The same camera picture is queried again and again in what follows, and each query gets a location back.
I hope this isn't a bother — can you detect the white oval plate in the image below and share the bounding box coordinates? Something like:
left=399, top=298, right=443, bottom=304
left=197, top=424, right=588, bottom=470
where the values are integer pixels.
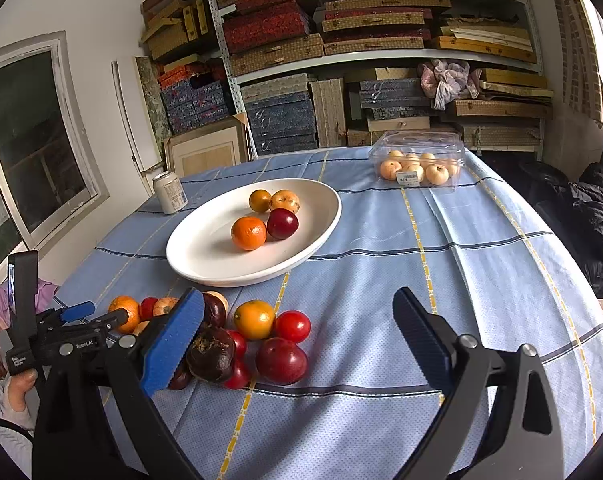
left=166, top=178, right=343, bottom=288

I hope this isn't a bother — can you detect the white framed window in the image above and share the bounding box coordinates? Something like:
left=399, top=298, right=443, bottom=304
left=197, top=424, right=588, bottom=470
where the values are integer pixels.
left=0, top=30, right=109, bottom=281

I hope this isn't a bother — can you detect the person's left hand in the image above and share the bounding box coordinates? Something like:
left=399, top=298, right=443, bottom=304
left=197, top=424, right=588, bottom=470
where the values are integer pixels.
left=4, top=370, right=39, bottom=416

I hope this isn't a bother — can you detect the stack of patterned flat boxes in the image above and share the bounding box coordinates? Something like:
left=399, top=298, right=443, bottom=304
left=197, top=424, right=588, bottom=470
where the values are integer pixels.
left=141, top=0, right=232, bottom=133

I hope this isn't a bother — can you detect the blue checked tablecloth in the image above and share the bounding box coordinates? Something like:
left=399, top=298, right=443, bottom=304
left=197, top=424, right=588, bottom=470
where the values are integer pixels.
left=31, top=147, right=603, bottom=480

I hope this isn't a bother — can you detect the white leaning strip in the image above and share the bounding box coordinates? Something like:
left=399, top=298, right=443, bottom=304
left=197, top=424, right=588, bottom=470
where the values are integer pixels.
left=112, top=57, right=154, bottom=176

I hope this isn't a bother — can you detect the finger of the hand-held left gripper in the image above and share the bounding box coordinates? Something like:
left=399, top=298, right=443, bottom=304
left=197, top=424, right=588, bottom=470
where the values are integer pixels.
left=56, top=301, right=96, bottom=323
left=78, top=308, right=130, bottom=336

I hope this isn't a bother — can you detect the purple cloth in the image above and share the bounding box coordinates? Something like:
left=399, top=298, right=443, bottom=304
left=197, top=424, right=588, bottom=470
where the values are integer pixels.
left=0, top=280, right=59, bottom=331

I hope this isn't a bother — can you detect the dark purple mangosteen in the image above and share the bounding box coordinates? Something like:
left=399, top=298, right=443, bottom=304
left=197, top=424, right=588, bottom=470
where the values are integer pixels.
left=168, top=367, right=193, bottom=392
left=201, top=292, right=227, bottom=328

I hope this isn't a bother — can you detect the dark red plum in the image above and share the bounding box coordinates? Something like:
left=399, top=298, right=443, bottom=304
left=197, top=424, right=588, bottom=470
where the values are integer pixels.
left=266, top=208, right=300, bottom=240

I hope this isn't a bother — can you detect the wooden picture frame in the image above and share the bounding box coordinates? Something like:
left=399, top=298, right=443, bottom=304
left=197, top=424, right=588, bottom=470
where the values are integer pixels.
left=164, top=117, right=252, bottom=178

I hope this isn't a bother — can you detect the black jacket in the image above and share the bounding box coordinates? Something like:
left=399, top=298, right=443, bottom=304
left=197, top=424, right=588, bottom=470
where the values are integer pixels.
left=521, top=160, right=603, bottom=298

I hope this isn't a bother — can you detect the yellow orange citrus fruit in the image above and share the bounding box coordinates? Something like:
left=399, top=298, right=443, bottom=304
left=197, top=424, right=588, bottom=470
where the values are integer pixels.
left=234, top=300, right=276, bottom=341

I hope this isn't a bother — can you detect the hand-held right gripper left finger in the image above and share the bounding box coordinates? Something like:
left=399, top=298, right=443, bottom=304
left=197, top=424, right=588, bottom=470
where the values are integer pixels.
left=31, top=287, right=205, bottom=480

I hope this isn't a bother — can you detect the green marbled panel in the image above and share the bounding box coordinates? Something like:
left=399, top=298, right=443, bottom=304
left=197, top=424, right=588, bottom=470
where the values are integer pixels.
left=135, top=55, right=174, bottom=161

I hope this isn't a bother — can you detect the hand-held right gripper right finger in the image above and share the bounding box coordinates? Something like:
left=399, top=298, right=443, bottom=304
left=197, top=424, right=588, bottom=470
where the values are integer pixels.
left=392, top=287, right=567, bottom=480

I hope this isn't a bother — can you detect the group of pale apples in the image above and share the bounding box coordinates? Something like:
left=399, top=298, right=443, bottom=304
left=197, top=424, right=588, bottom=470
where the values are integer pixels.
left=379, top=150, right=462, bottom=186

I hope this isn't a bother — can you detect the dark wrinkled passion fruit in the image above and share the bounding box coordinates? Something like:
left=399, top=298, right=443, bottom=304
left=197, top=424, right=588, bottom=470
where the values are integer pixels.
left=186, top=326, right=237, bottom=384

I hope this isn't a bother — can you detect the pink cloth bundle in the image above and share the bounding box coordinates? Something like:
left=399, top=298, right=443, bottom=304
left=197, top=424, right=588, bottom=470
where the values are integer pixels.
left=419, top=58, right=482, bottom=111

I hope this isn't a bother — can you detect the silver drink can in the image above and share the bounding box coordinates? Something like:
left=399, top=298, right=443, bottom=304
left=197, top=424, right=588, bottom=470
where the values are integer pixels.
left=152, top=171, right=188, bottom=215

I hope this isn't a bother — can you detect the clear plastic clamshell box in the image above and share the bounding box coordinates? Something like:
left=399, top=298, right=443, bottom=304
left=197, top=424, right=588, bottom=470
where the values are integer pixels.
left=370, top=130, right=466, bottom=193

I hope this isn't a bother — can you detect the large red plum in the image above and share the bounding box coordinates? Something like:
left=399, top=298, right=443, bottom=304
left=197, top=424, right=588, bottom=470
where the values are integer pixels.
left=255, top=337, right=309, bottom=386

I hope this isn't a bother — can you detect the orange mandarin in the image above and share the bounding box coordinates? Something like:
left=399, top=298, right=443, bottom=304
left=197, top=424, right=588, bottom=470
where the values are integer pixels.
left=108, top=295, right=141, bottom=334
left=231, top=216, right=267, bottom=251

